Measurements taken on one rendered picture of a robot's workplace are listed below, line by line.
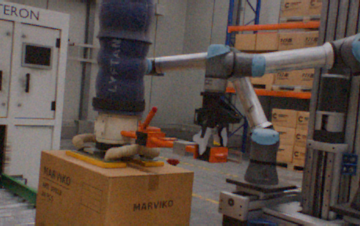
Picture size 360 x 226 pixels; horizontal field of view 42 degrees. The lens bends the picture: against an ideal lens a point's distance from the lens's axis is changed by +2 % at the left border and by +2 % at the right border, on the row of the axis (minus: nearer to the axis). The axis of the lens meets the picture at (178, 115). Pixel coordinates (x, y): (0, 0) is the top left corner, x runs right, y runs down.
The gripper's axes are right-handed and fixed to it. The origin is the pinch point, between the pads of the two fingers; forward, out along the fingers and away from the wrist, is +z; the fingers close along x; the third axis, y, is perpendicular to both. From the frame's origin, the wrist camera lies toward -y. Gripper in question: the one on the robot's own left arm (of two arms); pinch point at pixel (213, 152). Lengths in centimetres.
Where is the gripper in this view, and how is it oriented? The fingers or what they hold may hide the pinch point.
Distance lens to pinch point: 153.2
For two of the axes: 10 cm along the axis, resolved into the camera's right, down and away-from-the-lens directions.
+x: -7.7, -0.4, -6.4
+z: -0.9, 9.9, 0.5
